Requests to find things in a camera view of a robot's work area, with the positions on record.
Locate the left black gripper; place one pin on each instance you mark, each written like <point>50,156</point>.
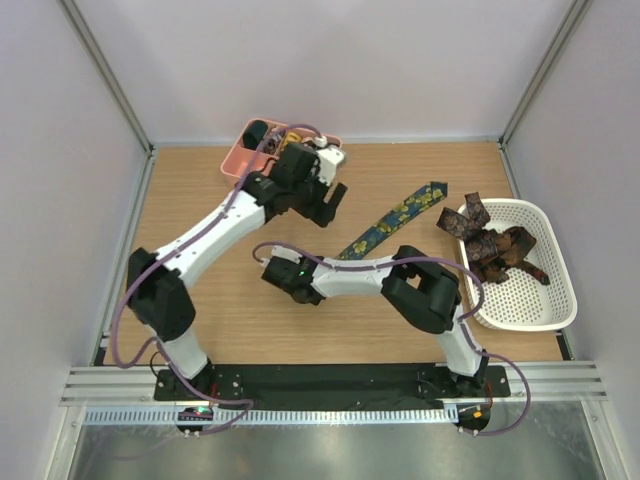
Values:
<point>330,209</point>

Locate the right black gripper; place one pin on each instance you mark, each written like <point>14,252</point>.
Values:
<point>303,260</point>

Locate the blue yellow floral tie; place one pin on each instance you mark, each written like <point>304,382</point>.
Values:
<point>403,213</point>

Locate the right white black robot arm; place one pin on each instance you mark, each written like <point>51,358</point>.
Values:
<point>433,295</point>

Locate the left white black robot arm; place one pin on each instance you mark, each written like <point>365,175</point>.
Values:
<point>158,282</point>

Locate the rolled yellow tie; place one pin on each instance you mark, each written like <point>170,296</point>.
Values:
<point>291,138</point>

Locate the rolled brown patterned tie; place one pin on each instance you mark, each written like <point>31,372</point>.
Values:
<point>272,140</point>

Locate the pink divided organizer box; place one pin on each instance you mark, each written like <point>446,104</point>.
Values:
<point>240,162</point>

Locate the rolled dark green tie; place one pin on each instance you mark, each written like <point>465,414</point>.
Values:
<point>254,134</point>

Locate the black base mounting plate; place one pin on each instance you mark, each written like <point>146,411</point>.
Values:
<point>350,387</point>

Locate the brown patterned tie pile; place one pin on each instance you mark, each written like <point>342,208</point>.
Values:
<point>490,253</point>

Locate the white perforated plastic basket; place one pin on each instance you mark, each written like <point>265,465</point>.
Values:
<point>522,303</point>

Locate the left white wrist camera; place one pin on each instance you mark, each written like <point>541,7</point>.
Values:
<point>329,160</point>

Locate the white slotted cable duct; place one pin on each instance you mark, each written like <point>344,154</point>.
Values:
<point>195,415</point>

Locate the aluminium frame rail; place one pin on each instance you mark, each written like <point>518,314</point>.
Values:
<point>548,381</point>

